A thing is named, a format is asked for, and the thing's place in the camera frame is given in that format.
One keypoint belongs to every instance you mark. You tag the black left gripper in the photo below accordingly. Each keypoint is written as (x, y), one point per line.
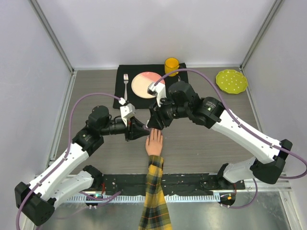
(132, 130)

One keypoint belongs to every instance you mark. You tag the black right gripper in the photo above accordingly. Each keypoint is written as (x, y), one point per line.
(157, 117)

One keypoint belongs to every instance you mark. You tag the purple nail polish bottle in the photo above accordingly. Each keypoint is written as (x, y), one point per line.
(146, 128)

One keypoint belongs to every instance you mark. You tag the yellow plaid sleeve forearm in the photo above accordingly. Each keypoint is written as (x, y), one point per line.
(155, 214)

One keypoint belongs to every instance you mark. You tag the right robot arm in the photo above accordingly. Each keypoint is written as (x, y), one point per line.
(181, 101)

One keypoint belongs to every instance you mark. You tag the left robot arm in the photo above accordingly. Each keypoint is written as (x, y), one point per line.
(38, 199)

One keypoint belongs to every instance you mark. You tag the mannequin hand with painted nails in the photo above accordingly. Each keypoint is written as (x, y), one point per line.
(154, 143)

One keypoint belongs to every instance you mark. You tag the black placemat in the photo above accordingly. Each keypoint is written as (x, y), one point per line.
(132, 71)

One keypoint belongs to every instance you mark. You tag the pink cream plate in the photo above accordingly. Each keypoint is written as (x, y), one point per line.
(142, 81)

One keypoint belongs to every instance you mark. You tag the silver fork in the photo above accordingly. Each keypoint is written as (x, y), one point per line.
(126, 81)

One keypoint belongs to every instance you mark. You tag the yellow mug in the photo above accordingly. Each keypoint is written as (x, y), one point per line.
(171, 64)

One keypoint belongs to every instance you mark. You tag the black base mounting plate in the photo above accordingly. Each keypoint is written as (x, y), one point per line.
(189, 184)

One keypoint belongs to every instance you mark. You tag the green polka dot plate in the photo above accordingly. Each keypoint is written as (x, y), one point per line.
(231, 81)

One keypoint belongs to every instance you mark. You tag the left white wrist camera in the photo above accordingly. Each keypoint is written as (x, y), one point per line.
(127, 112)

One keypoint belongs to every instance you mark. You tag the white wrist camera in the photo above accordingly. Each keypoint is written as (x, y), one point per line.
(127, 112)
(157, 90)

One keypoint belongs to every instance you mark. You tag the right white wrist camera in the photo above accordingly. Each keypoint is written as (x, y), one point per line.
(157, 90)

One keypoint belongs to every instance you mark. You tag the white slotted cable duct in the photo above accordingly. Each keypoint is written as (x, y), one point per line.
(79, 198)

